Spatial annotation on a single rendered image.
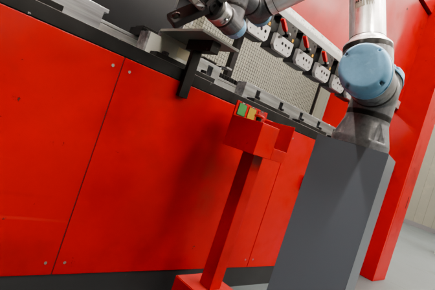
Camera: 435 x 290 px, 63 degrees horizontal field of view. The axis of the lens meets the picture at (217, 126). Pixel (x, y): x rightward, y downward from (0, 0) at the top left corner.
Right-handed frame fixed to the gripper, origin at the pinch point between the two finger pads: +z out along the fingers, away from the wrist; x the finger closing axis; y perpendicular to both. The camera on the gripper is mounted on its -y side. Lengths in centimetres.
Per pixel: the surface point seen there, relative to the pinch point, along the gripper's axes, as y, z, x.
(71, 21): -28.8, 0.9, -17.0
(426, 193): 43, -1051, 77
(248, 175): -32, -62, 31
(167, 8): -18, -79, -75
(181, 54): -21, -47, -20
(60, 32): -32.6, 2.6, -15.3
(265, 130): -15, -56, 25
